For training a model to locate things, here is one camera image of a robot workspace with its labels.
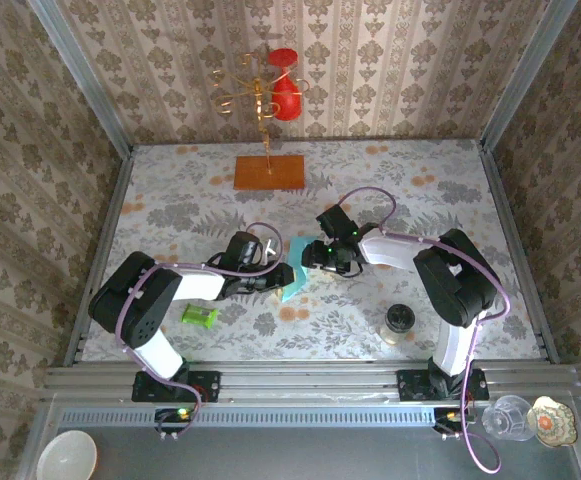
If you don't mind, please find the clear glass cup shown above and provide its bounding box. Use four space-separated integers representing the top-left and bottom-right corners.
481 394 534 443

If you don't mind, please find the gold wire rack, wooden base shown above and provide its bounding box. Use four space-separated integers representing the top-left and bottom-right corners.
205 52 307 192

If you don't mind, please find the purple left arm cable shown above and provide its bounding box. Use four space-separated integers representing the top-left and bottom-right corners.
114 221 285 441

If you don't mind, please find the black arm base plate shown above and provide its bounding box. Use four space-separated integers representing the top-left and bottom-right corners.
396 368 490 402
131 371 222 404

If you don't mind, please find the green plastic pencil sharpener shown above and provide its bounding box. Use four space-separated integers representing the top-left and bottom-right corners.
180 303 220 329

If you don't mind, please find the floral patterned table cover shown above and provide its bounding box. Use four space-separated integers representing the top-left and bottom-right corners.
82 139 544 362

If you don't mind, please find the patterned scalloped small dish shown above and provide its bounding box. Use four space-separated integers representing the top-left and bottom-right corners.
526 395 580 448

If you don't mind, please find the small black controller board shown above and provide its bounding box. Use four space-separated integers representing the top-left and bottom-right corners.
432 407 474 434
154 407 196 434

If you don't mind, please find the aluminium front rail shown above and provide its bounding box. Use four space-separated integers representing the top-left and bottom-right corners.
43 359 581 404

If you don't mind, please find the glass jar with black lid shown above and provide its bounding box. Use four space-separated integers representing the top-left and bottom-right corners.
380 302 416 347

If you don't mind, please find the grey slotted cable duct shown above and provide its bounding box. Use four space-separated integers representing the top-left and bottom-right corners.
57 405 439 427

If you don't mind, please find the white bowl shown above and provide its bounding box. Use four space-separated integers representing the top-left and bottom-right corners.
36 429 98 480

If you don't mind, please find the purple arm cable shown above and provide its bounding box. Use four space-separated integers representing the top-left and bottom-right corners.
114 221 285 441
337 186 513 475

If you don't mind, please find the aluminium table side rail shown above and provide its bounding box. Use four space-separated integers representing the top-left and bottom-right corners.
63 147 136 366
479 144 561 364

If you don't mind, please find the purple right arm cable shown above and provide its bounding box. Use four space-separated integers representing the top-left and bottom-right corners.
337 186 513 475

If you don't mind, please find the light blue cloth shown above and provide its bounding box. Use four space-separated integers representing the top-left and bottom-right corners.
280 234 321 304

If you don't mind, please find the red wine glass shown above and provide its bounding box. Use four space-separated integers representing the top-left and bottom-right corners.
267 46 304 123

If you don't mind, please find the aluminium frame post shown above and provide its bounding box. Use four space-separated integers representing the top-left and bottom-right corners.
23 0 135 157
478 0 580 151

